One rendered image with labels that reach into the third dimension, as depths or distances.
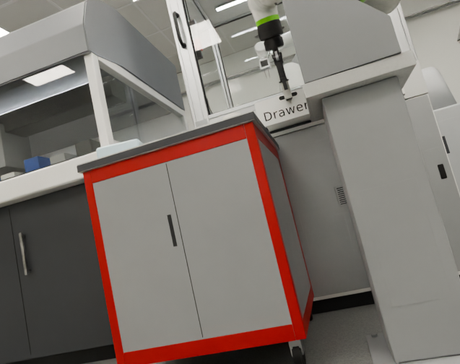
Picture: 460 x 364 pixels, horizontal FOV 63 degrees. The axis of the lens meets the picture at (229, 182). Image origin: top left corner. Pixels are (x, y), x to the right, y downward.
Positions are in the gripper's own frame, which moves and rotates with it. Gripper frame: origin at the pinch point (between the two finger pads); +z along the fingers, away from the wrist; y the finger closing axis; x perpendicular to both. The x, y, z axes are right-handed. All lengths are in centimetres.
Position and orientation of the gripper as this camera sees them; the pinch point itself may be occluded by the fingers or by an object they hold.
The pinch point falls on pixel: (286, 89)
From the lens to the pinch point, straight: 156.3
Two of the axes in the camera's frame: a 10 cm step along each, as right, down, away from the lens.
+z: 3.0, 9.3, 2.0
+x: 9.4, -2.5, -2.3
